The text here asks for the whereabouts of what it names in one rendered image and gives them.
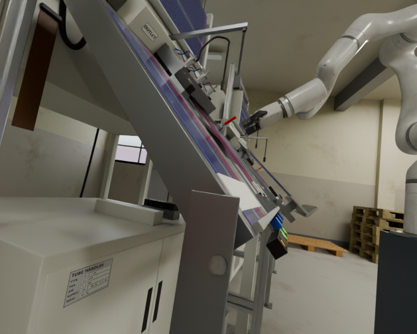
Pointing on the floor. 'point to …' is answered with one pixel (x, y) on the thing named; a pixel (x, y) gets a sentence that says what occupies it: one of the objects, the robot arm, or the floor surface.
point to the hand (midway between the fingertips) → (246, 128)
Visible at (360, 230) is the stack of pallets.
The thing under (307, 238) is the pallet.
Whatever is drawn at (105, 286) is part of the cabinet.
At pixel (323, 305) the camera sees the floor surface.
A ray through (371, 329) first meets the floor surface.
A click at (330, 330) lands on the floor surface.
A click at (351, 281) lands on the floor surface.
